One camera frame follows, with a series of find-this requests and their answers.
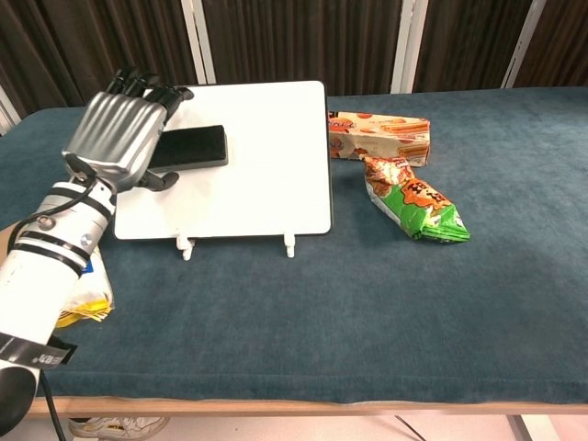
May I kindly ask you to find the orange biscuit roll box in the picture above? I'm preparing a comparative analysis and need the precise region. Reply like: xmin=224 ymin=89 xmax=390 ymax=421
xmin=326 ymin=109 xmax=432 ymax=168

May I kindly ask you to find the black felt whiteboard eraser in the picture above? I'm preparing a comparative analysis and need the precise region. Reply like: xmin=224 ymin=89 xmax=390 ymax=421
xmin=149 ymin=124 xmax=230 ymax=174

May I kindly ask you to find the white partition frame post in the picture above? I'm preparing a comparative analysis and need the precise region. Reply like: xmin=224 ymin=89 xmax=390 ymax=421
xmin=499 ymin=0 xmax=548 ymax=89
xmin=0 ymin=85 xmax=22 ymax=135
xmin=390 ymin=0 xmax=429 ymax=96
xmin=180 ymin=0 xmax=218 ymax=86

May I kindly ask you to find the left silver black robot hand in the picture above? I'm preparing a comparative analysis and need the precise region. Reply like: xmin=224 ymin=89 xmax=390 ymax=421
xmin=62 ymin=66 xmax=195 ymax=193

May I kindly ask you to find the green orange snack bag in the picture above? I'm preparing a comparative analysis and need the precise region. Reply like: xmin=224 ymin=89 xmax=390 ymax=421
xmin=364 ymin=155 xmax=472 ymax=243

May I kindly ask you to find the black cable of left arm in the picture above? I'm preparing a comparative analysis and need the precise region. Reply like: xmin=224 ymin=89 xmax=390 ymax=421
xmin=40 ymin=370 xmax=64 ymax=441

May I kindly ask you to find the white board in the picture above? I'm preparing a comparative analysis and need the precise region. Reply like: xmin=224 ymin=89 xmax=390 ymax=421
xmin=113 ymin=81 xmax=334 ymax=262

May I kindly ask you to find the blue felt table mat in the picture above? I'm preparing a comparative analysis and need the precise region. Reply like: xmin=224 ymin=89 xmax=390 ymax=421
xmin=0 ymin=86 xmax=588 ymax=406

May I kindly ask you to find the white worn sneaker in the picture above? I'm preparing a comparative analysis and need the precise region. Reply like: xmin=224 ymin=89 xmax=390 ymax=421
xmin=68 ymin=415 xmax=172 ymax=441

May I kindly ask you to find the yellow white snack bag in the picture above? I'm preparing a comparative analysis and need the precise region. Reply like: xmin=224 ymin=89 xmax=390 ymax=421
xmin=54 ymin=245 xmax=116 ymax=329

